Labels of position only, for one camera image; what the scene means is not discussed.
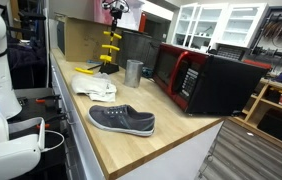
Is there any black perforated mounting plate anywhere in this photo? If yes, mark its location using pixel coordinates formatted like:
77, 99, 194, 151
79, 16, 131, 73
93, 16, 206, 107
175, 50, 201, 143
15, 95, 67, 134

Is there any black tool pegboard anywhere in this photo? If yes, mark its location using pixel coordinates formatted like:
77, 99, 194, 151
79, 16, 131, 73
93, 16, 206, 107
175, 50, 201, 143
249, 6, 282, 69

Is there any white cable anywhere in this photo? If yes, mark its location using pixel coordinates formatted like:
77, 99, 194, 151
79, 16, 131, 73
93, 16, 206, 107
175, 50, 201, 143
40, 129, 66, 154

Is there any orange-handled black clamp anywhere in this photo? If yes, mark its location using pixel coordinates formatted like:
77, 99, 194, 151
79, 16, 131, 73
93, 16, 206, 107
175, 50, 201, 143
35, 94, 62, 104
35, 113, 69, 130

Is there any black wedge tool holder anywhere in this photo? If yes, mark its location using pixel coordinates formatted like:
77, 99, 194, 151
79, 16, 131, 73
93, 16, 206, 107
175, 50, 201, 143
98, 62, 120, 75

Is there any large cardboard box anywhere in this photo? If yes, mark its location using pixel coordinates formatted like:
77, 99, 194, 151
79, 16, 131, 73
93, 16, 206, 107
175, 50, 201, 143
55, 14, 123, 63

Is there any gray canvas shoe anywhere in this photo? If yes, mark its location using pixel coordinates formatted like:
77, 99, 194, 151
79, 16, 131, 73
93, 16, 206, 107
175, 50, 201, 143
87, 103, 156, 137

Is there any metal cylinder tin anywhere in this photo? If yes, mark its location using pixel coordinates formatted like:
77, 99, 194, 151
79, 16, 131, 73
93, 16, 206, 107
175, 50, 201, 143
124, 59, 144, 89

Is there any red vertical post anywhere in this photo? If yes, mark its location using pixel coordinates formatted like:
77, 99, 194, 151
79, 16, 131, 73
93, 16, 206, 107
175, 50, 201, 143
138, 12, 148, 33

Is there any black slotted crate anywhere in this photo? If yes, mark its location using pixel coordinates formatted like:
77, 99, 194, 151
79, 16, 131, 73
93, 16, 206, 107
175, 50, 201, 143
215, 44, 249, 62

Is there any white glass-door cabinet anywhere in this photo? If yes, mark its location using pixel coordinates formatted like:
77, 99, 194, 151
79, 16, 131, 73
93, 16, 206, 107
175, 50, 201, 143
171, 2, 269, 49

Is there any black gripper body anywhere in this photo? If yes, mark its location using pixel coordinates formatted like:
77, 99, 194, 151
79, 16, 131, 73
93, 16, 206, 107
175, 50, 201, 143
109, 8, 124, 22

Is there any wooden shelf unit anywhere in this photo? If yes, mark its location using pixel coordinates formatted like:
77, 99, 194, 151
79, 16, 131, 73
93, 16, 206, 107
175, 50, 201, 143
229, 78, 282, 153

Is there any black storage bin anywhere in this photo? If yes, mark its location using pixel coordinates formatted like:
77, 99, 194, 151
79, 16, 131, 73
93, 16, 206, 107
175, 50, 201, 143
256, 109, 282, 143

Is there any red microwave oven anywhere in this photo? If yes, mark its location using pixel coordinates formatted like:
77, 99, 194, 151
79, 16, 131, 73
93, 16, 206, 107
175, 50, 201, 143
152, 42, 270, 117

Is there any gray towel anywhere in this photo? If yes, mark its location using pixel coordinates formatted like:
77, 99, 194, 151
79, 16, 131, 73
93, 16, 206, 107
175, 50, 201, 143
70, 72, 118, 103

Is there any blue tool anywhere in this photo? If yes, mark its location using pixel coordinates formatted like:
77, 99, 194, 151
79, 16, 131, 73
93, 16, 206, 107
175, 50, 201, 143
86, 59, 103, 65

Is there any dark purple cloth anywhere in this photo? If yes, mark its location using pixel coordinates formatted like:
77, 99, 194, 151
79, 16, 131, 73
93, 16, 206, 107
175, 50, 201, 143
0, 31, 48, 89

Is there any dark gray fabric bin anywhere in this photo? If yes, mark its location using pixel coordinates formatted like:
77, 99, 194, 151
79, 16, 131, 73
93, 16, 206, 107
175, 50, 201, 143
117, 30, 164, 78

